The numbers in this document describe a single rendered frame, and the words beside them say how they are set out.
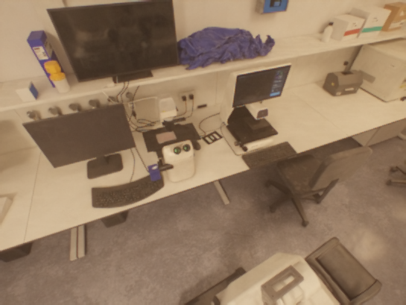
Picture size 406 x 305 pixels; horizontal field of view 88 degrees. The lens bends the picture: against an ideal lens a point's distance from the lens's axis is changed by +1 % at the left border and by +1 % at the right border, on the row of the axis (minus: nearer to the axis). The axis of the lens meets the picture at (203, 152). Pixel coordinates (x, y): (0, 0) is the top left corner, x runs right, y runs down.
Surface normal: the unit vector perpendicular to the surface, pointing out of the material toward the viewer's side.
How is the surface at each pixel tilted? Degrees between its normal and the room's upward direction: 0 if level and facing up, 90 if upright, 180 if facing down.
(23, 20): 90
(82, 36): 86
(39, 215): 0
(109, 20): 86
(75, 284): 0
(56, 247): 0
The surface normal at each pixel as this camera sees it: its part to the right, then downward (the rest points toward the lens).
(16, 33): 0.36, 0.68
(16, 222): 0.00, -0.69
